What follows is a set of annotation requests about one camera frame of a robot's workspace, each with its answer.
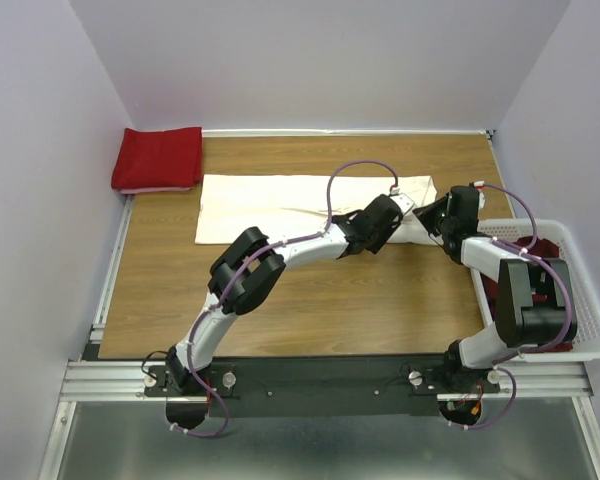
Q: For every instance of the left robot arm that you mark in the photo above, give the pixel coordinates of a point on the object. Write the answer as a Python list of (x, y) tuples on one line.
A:
[(245, 274)]

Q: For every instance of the folded red t-shirt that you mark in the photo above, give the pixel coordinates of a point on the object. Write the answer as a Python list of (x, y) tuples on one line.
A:
[(170, 158)]

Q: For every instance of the aluminium front frame rail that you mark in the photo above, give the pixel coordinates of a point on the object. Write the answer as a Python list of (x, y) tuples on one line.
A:
[(103, 381)]

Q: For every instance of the aluminium rail left side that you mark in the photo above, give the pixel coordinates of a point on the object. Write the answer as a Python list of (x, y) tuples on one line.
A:
[(96, 332)]

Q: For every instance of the white plastic laundry basket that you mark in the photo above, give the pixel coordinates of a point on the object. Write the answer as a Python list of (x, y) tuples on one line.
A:
[(586, 344)]

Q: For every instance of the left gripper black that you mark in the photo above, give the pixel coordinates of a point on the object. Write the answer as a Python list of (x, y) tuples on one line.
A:
[(386, 233)]

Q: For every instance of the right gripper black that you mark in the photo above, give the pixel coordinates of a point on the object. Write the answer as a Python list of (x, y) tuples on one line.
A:
[(425, 213)]

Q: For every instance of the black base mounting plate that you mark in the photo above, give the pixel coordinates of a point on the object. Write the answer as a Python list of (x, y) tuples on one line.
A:
[(319, 386)]

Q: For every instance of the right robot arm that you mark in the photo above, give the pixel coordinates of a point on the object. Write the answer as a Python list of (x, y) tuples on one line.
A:
[(474, 355)]

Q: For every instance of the white t-shirt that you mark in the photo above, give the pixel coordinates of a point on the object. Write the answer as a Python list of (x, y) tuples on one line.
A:
[(295, 205)]

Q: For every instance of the dark red t-shirt in basket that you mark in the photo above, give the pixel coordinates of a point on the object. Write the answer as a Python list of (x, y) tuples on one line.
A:
[(531, 300)]

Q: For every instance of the white rear table edge strip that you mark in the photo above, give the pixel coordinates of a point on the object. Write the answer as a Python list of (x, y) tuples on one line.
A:
[(310, 132)]

